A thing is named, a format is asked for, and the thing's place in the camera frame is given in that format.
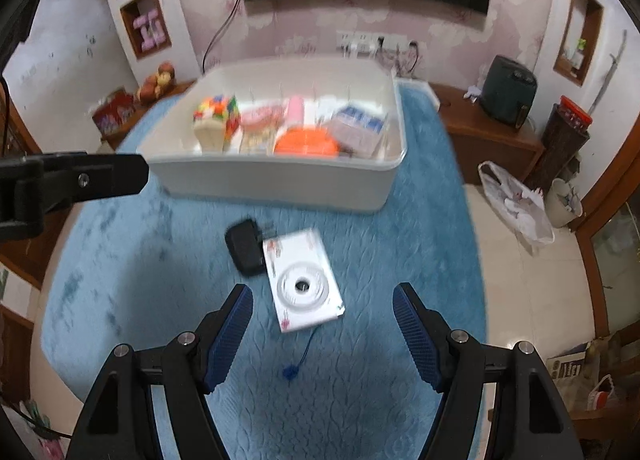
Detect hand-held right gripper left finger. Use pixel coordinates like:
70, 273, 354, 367
65, 284, 255, 460

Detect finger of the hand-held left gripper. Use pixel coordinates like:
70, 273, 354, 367
0, 152, 151, 242

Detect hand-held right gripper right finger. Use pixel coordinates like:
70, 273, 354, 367
392, 282, 586, 460

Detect white compact camera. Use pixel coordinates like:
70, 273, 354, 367
262, 229, 346, 382

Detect white plastic device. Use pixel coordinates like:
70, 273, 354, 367
195, 121, 227, 154

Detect multicoloured puzzle cube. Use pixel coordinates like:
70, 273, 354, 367
194, 95, 241, 141

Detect clear case with cartoon stickers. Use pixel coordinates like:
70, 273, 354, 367
239, 130, 278, 155

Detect white storage box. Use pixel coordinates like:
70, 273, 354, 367
136, 56, 408, 213

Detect pink correction tape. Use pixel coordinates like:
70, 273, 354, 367
240, 107, 288, 133

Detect pink roller hair brush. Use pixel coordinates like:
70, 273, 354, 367
286, 96, 307, 128

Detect orange round case with carabiner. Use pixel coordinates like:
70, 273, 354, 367
274, 126, 340, 157

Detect clear case with blue label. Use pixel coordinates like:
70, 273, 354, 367
330, 105, 390, 158

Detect red printed box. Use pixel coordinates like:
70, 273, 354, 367
92, 87, 138, 138

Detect black power adapter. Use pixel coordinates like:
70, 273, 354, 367
225, 219, 275, 277

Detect brown plush toy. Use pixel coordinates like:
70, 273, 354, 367
136, 61, 177, 103

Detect pink toy figures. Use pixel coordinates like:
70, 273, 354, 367
134, 12, 166, 49

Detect white plastic bag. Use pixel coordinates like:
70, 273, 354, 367
477, 161, 556, 246

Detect pile of papers and bags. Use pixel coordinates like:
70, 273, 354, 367
545, 330, 640, 416

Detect white waste bin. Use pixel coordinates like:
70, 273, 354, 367
545, 177, 583, 228

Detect wooden television cabinet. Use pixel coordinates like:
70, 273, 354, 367
430, 82, 547, 186

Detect wooden glass display cabinet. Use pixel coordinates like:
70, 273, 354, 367
575, 140, 640, 341

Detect dark wooden stand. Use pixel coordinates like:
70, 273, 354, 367
537, 102, 591, 191

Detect dark air fryer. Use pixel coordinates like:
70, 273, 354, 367
481, 55, 540, 128

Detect red lidded jar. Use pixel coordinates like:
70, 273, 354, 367
557, 96, 593, 131

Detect thin grey rod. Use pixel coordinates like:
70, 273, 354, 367
587, 30, 628, 113

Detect white wall shelf unit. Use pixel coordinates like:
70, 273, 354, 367
97, 0, 203, 76

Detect black television cable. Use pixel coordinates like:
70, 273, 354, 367
202, 0, 246, 73

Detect white wall outlet strip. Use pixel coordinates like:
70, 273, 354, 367
337, 30, 421, 58

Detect wooden wall niche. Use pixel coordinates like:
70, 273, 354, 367
554, 0, 606, 87

